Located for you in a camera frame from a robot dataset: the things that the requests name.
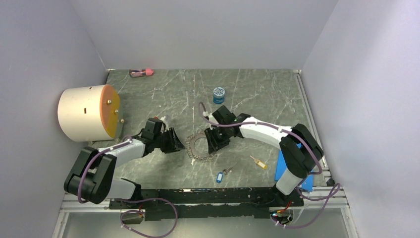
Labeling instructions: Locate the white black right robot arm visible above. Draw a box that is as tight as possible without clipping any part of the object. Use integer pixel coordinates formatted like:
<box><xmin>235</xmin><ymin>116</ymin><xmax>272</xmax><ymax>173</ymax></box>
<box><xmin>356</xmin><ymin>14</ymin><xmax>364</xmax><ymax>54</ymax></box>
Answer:
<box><xmin>198</xmin><ymin>102</ymin><xmax>324</xmax><ymax>206</ymax></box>

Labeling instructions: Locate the blue flat sheet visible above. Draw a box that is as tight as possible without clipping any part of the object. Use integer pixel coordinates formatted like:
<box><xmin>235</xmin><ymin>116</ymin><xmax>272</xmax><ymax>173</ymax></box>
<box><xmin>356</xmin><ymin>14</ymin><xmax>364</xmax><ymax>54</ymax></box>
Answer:
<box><xmin>274</xmin><ymin>150</ymin><xmax>314</xmax><ymax>195</ymax></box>

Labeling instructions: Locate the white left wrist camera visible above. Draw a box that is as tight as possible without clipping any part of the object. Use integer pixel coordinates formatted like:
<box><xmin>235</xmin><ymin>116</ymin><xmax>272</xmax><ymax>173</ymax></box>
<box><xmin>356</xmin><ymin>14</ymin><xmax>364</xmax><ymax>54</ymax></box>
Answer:
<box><xmin>159</xmin><ymin>115</ymin><xmax>171</xmax><ymax>133</ymax></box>

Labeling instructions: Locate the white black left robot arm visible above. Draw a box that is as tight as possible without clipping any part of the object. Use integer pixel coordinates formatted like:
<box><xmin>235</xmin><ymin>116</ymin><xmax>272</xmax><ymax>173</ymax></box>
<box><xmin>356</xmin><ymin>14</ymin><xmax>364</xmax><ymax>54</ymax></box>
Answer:
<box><xmin>63</xmin><ymin>118</ymin><xmax>185</xmax><ymax>208</ymax></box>

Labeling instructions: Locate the pink capped small bottle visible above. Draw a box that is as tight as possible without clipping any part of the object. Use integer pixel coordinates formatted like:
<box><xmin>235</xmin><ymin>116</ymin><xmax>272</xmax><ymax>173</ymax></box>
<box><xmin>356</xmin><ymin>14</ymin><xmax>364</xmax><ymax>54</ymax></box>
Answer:
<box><xmin>129</xmin><ymin>68</ymin><xmax>154</xmax><ymax>78</ymax></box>

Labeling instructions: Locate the cream cylinder with orange face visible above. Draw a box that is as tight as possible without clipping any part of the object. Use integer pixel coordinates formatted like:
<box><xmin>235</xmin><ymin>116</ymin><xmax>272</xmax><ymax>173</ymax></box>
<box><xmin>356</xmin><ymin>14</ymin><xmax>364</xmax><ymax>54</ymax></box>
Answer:
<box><xmin>57</xmin><ymin>84</ymin><xmax>124</xmax><ymax>142</ymax></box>

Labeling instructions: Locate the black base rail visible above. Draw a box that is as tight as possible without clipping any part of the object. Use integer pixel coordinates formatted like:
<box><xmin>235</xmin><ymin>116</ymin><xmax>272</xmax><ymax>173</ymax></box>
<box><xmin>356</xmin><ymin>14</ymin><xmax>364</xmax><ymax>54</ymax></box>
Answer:
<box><xmin>109</xmin><ymin>187</ymin><xmax>304</xmax><ymax>221</ymax></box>

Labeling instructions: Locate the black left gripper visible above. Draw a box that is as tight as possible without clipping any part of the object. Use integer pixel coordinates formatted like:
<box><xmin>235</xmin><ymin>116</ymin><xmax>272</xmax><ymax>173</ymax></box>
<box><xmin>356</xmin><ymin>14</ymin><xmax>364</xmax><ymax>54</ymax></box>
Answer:
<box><xmin>154</xmin><ymin>127</ymin><xmax>185</xmax><ymax>154</ymax></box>

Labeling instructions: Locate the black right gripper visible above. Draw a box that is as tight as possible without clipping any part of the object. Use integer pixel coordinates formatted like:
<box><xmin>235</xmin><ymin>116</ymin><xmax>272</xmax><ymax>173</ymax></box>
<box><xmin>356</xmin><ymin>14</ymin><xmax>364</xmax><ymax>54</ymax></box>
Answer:
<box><xmin>204</xmin><ymin>124</ymin><xmax>230</xmax><ymax>154</ymax></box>

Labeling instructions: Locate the blue round jar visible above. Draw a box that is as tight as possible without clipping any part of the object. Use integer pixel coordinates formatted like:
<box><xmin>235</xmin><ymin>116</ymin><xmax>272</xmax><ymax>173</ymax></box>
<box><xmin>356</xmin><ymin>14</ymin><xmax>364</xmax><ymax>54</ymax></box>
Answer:
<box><xmin>213</xmin><ymin>87</ymin><xmax>226</xmax><ymax>104</ymax></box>

